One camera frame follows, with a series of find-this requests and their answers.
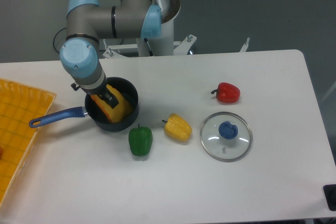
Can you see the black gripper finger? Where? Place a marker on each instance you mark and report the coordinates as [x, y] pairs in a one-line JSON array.
[[109, 92], [109, 99]]

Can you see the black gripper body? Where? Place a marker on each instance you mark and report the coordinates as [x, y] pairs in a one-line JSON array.
[[91, 87]]

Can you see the yellow toy bread slice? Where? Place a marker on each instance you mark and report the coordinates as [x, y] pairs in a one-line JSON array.
[[119, 112]]

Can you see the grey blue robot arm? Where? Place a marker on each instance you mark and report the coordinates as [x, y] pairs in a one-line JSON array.
[[88, 22]]

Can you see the green toy bell pepper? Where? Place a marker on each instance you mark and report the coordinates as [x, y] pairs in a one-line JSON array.
[[140, 140]]

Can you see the yellow toy bell pepper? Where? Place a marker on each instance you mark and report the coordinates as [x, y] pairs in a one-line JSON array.
[[177, 128]]

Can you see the yellow woven basket tray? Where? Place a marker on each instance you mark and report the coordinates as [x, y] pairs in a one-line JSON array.
[[19, 104]]

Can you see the red toy bell pepper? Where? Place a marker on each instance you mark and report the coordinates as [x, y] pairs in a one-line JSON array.
[[226, 93]]

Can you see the glass lid blue knob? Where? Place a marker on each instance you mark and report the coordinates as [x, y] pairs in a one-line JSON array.
[[226, 136]]

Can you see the black device at table edge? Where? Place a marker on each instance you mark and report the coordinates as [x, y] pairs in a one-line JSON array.
[[330, 192]]

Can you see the black pot blue handle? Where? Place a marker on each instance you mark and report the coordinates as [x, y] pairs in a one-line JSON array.
[[90, 109]]

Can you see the white metal frame bracket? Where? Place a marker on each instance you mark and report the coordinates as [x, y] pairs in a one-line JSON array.
[[119, 50]]

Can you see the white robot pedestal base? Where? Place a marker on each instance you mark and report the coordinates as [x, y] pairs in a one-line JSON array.
[[165, 45]]

